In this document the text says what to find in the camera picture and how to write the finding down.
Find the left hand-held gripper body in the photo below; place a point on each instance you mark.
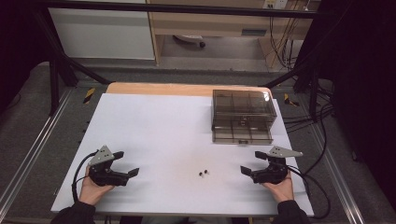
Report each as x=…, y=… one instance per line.
x=104, y=175

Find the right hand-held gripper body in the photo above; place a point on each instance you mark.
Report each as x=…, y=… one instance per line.
x=274, y=174

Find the person's right hand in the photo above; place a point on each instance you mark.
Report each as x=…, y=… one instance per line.
x=282, y=190

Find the person's left hand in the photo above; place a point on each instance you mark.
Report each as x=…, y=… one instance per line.
x=91, y=191

